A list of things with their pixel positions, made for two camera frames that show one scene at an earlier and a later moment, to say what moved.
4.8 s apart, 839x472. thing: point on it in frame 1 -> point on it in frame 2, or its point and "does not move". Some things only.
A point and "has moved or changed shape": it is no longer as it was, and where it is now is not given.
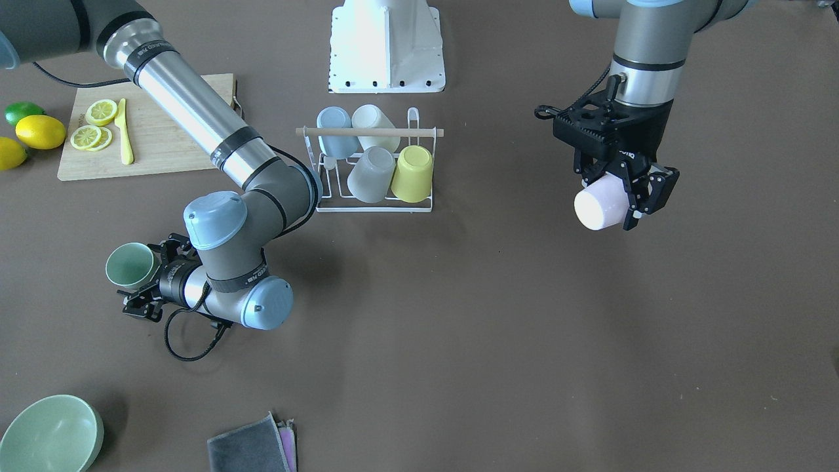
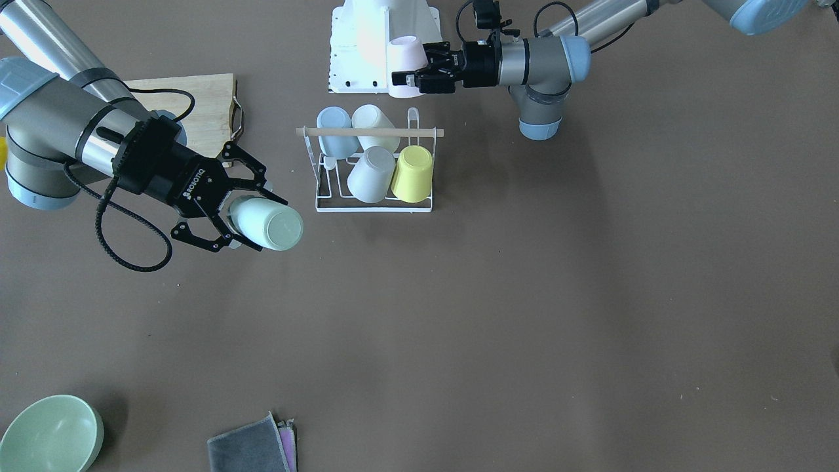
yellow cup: (412, 180) does not move
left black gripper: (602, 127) -> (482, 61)
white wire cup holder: (373, 170) does not move
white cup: (370, 116) does not move
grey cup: (371, 178) does not move
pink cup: (602, 202) has moved or changed shape
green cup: (133, 265) has moved or changed shape
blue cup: (335, 146) does not move
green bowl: (57, 433) does not move
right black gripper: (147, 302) -> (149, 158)
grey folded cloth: (264, 445) does not move
